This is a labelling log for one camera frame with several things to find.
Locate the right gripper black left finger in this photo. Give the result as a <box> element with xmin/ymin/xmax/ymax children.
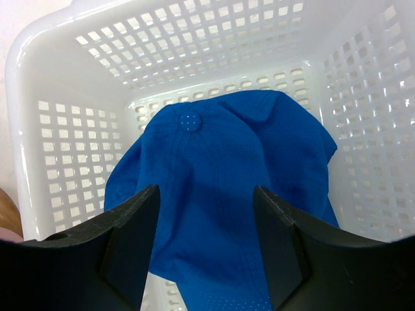
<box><xmin>1</xmin><ymin>185</ymin><xmax>160</xmax><ymax>310</ymax></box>

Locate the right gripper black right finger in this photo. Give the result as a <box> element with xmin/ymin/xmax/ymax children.
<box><xmin>254</xmin><ymin>187</ymin><xmax>414</xmax><ymax>310</ymax></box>

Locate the blue baseball cap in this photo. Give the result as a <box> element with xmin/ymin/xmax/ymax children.
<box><xmin>104</xmin><ymin>90</ymin><xmax>337</xmax><ymax>310</ymax></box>

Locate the wooden mushroom hat stand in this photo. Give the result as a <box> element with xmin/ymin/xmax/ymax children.
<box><xmin>0</xmin><ymin>189</ymin><xmax>23</xmax><ymax>243</ymax></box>

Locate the white plastic basket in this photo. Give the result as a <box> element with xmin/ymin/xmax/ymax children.
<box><xmin>5</xmin><ymin>1</ymin><xmax>414</xmax><ymax>310</ymax></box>

